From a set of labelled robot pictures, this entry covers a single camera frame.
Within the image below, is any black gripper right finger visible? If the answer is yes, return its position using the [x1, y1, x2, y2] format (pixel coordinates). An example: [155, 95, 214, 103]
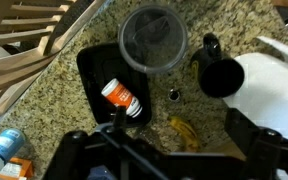
[224, 108, 259, 140]

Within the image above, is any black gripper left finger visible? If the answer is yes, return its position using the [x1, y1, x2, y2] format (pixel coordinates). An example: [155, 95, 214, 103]
[113, 106, 127, 129]

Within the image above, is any white orange-labelled bottle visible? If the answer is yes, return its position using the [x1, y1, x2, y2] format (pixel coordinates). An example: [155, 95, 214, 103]
[101, 78, 142, 118]

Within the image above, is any black plastic plate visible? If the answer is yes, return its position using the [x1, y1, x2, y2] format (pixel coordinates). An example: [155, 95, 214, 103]
[77, 43, 152, 127]

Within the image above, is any blue white bottle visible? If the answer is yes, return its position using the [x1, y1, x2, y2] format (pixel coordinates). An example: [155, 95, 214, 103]
[0, 128, 26, 171]

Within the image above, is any black mug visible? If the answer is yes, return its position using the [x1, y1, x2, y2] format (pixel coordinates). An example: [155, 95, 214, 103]
[190, 33, 245, 98]

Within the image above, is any yellow banana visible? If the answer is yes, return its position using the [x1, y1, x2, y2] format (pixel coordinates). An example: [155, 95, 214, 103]
[168, 116, 200, 152]

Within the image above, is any clear plastic cup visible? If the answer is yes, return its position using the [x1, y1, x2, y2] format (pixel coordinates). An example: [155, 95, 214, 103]
[118, 4, 188, 74]

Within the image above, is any orange box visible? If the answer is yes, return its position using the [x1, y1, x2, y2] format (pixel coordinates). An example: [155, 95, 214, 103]
[0, 158, 34, 180]

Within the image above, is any wooden chair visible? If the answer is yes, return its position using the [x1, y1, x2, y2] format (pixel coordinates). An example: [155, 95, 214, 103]
[0, 0, 106, 116]

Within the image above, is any small metal ring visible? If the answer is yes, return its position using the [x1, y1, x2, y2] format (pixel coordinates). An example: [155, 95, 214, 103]
[168, 88, 181, 103]

